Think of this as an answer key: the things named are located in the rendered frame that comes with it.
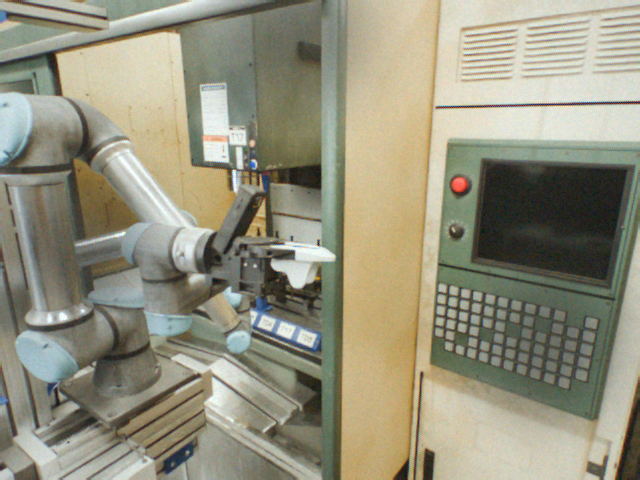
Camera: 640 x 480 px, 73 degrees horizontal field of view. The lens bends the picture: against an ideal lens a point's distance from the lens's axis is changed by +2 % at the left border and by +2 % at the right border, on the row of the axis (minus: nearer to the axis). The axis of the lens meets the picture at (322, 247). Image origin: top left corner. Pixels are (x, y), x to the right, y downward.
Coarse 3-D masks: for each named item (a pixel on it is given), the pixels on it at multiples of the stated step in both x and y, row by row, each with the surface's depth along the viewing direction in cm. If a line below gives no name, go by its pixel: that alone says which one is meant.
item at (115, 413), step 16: (176, 368) 109; (64, 384) 103; (80, 384) 103; (160, 384) 103; (176, 384) 103; (80, 400) 97; (96, 400) 97; (112, 400) 97; (128, 400) 97; (144, 400) 97; (160, 400) 106; (64, 416) 99; (80, 416) 101; (96, 416) 93; (112, 416) 92; (128, 416) 94; (48, 432) 95; (96, 432) 95; (64, 448) 89
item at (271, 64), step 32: (320, 0) 182; (192, 32) 177; (224, 32) 166; (256, 32) 158; (288, 32) 171; (320, 32) 186; (192, 64) 181; (224, 64) 170; (256, 64) 161; (288, 64) 174; (320, 64) 189; (192, 96) 186; (256, 96) 164; (288, 96) 177; (320, 96) 193; (192, 128) 190; (256, 128) 167; (288, 128) 180; (320, 128) 197; (192, 160) 195; (288, 160) 183; (320, 160) 201
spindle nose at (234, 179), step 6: (228, 174) 202; (234, 174) 200; (240, 174) 199; (246, 174) 200; (252, 174) 201; (258, 174) 205; (228, 180) 203; (234, 180) 200; (240, 180) 200; (246, 180) 200; (252, 180) 202; (258, 180) 205; (228, 186) 204; (234, 186) 201; (240, 186) 201; (258, 186) 206
